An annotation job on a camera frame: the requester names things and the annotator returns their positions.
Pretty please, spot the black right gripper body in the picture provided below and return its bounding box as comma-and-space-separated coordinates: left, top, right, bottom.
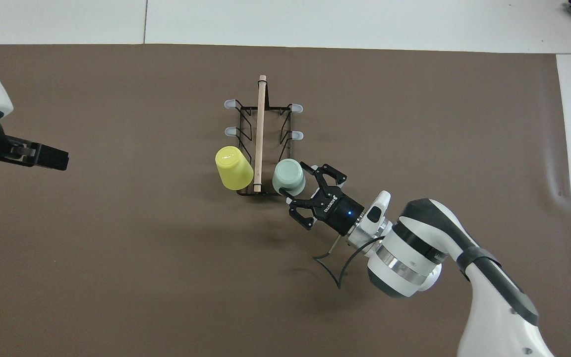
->
313, 191, 365, 236

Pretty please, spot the light green plastic cup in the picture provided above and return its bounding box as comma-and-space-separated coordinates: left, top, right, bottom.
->
272, 159, 307, 195

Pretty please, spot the yellow plastic cup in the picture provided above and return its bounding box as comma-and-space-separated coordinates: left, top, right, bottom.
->
215, 146, 254, 191

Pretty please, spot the brown table mat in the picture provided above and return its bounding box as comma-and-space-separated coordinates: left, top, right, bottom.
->
0, 44, 571, 357

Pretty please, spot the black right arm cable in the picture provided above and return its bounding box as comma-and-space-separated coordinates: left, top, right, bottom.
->
313, 236, 385, 289

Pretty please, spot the black wire cup rack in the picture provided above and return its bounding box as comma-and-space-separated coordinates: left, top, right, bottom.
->
223, 74, 304, 197

